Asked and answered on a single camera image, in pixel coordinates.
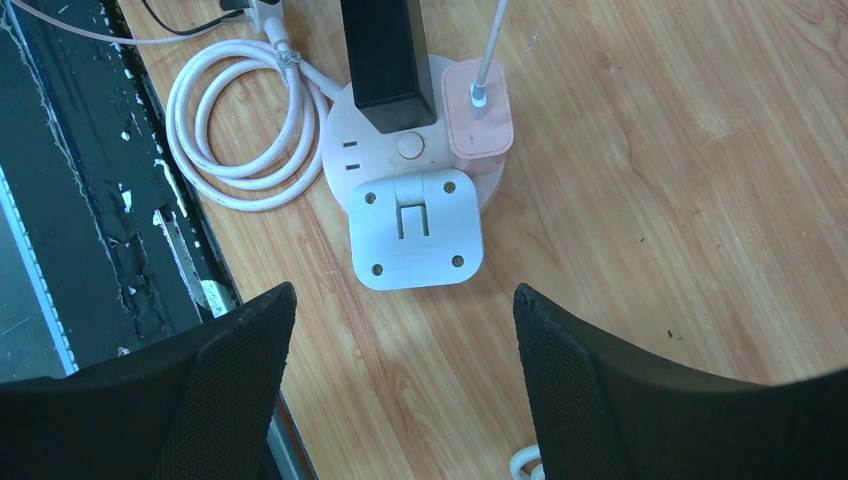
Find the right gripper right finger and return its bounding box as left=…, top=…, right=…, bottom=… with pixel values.
left=513, top=283, right=847, bottom=479

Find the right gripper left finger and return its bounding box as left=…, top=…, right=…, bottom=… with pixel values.
left=1, top=282, right=297, bottom=479

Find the pink round socket hub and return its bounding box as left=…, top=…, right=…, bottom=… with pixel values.
left=319, top=54, right=514, bottom=210

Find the pink small adapter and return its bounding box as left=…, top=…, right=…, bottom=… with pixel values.
left=441, top=59, right=514, bottom=175

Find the black cube adapter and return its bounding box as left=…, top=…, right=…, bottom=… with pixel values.
left=340, top=0, right=437, bottom=134

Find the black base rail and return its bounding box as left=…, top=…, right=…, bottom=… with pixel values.
left=1, top=1, right=240, bottom=382

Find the pink usb cable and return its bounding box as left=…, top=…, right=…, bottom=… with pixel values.
left=6, top=0, right=511, bottom=121

